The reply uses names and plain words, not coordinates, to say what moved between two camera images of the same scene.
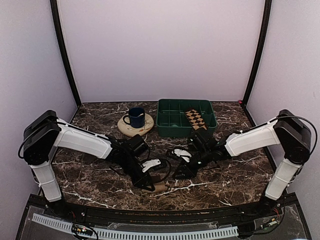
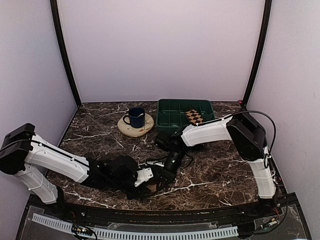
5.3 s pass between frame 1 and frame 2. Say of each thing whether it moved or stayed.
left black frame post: stayed
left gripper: moved
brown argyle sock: stayed
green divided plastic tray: stayed
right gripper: moved
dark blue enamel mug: stayed
